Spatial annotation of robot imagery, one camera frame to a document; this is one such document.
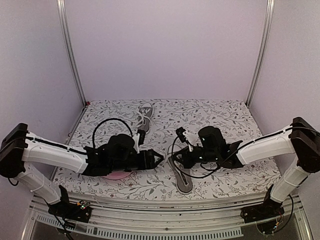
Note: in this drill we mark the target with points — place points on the right aluminium frame post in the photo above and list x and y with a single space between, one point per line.
267 24

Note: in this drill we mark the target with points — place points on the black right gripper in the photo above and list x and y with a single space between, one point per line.
186 161

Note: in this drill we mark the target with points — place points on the left aluminium frame post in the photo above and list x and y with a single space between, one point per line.
62 13

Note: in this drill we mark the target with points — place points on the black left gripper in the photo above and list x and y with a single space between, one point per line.
149 163

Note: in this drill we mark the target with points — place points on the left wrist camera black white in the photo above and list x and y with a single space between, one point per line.
139 139

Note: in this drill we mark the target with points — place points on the aluminium frame post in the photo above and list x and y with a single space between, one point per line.
62 13
267 24

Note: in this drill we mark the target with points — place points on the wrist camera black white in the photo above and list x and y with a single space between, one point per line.
184 136
139 139

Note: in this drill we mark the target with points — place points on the aluminium front rail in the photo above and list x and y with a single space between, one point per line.
204 219

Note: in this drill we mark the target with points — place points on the floral patterned table mat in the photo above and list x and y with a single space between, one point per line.
105 118

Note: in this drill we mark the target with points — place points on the grey sneaker with red sole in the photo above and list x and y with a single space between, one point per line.
144 115

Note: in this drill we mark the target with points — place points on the pink plastic plate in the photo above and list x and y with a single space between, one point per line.
117 175

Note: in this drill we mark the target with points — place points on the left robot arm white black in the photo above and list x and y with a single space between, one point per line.
20 149

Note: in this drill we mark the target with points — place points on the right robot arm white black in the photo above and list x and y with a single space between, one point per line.
298 139

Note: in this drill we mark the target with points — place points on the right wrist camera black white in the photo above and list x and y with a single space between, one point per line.
184 136

